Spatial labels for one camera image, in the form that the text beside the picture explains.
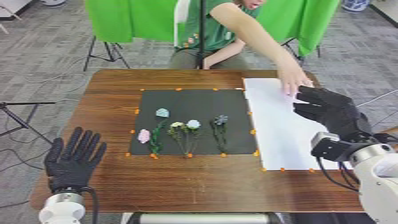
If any black stand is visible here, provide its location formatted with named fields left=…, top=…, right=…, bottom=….
left=82, top=34, right=133, bottom=72

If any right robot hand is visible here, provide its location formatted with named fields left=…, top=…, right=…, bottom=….
left=292, top=85, right=375, bottom=141

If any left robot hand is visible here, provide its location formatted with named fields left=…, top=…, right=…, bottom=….
left=43, top=126, right=109, bottom=193

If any black tripod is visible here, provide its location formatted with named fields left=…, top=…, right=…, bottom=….
left=0, top=100, right=59, bottom=145

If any black cable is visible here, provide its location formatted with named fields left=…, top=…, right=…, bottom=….
left=315, top=155, right=363, bottom=194

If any white sheet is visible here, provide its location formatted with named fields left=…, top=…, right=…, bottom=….
left=242, top=77, right=356, bottom=172

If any person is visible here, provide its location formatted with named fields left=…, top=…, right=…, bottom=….
left=167, top=0, right=316, bottom=98

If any white flower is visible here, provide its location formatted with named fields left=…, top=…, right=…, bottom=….
left=167, top=121, right=192, bottom=156

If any blue and white vase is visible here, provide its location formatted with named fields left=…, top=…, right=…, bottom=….
left=341, top=0, right=373, bottom=13

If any pink flower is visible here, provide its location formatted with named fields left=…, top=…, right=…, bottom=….
left=137, top=128, right=153, bottom=145

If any teal flower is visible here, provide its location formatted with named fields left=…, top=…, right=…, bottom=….
left=148, top=107, right=173, bottom=158

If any pale blue flower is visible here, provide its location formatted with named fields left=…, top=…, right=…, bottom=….
left=183, top=119, right=205, bottom=155

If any dark mat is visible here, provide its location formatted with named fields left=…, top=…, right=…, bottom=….
left=128, top=89, right=261, bottom=157

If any pale grey bar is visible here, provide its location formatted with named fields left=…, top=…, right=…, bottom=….
left=126, top=212, right=286, bottom=224

